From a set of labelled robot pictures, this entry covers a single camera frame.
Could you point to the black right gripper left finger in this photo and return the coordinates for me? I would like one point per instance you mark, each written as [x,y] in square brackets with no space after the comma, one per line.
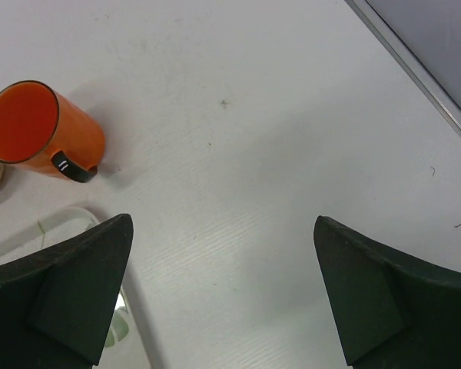
[56,305]

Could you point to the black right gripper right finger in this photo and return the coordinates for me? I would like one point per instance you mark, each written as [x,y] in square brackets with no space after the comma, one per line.
[391,309]

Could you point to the orange mug black handle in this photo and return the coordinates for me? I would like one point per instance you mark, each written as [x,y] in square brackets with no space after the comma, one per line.
[44,132]

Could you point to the floral leaf serving tray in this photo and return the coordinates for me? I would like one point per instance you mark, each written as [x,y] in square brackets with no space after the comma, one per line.
[124,347]

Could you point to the aluminium frame rail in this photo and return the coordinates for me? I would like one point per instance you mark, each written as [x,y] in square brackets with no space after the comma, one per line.
[424,37]

